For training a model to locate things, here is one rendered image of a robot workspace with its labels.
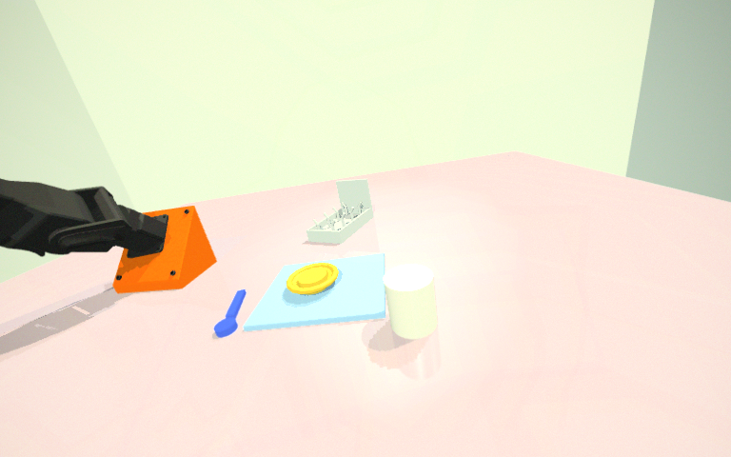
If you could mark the yellow round plate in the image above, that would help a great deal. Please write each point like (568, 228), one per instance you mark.
(312, 279)

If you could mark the blue spoon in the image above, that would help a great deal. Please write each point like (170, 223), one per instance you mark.
(229, 325)

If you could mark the white dish rack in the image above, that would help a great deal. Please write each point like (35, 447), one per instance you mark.
(356, 210)

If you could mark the light blue flat mat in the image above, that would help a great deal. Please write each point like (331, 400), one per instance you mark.
(357, 294)

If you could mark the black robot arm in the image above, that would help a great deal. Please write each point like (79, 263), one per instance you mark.
(43, 219)

